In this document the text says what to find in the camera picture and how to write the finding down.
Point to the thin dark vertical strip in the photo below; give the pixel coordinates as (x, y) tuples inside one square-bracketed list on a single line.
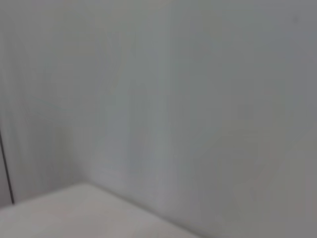
[(7, 173)]

